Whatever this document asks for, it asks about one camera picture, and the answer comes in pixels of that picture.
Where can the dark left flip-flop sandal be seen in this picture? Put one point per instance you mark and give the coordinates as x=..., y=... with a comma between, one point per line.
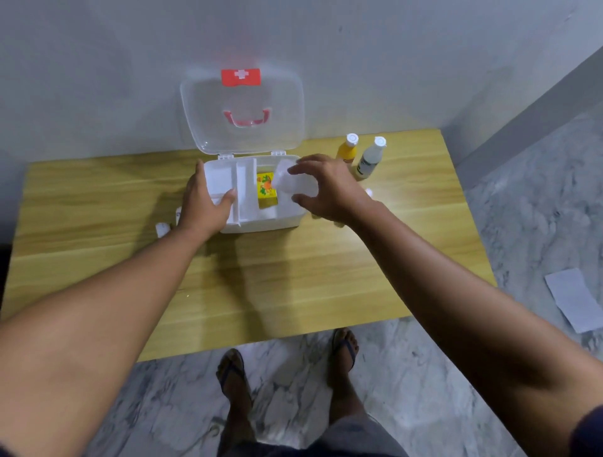
x=225, y=374

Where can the plain white bandage roll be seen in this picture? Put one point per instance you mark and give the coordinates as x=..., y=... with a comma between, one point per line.
x=369, y=192

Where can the person's right foot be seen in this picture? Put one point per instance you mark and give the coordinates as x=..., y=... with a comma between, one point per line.
x=341, y=386

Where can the person's left foot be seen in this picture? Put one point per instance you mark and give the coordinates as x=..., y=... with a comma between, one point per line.
x=238, y=414

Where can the white first aid box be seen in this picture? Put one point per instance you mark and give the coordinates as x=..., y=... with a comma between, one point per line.
x=264, y=225

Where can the translucent white plastic pouch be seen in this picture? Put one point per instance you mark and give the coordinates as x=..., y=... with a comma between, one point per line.
x=294, y=183

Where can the short printed white bandage roll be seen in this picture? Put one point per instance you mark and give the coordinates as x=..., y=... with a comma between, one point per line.
x=162, y=230

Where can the person's right forearm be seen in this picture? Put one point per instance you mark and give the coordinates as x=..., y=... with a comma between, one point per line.
x=447, y=306

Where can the white paper sheet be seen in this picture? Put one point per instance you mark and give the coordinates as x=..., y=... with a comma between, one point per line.
x=574, y=301

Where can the person's left hand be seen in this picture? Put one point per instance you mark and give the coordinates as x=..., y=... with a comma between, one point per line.
x=202, y=212

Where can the white medicine bottle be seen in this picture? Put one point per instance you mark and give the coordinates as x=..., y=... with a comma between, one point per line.
x=369, y=160

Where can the person's right hand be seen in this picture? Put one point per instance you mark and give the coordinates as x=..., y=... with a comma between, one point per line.
x=339, y=193

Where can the navy right shirt sleeve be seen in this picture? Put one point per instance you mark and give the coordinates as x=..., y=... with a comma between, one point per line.
x=589, y=433

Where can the dark flip-flop sandal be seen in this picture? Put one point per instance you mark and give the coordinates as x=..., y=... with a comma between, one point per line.
x=348, y=347
x=225, y=374

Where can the person's foot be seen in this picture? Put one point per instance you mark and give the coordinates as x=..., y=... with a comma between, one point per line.
x=341, y=386
x=238, y=414

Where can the yellow medicine bottle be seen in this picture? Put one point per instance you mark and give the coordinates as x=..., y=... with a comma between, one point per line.
x=346, y=151

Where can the green yellow medicine box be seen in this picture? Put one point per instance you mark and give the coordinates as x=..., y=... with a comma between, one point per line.
x=266, y=186

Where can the person's left forearm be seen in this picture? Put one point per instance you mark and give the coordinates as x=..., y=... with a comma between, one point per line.
x=94, y=339

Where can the dark right flip-flop sandal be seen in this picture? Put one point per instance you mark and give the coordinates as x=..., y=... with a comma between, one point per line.
x=348, y=347

